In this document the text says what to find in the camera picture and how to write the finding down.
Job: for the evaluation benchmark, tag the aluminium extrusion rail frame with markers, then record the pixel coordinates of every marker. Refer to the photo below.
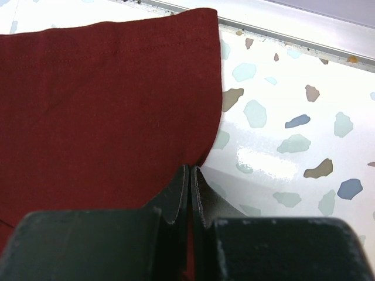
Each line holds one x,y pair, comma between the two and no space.
351,43

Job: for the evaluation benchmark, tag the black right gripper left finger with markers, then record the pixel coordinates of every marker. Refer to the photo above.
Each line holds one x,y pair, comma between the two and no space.
149,243

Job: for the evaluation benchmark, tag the dark red t shirt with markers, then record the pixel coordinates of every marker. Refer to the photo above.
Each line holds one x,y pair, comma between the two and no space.
101,117

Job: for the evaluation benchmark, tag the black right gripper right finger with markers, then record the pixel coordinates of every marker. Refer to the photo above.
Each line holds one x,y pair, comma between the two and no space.
229,245

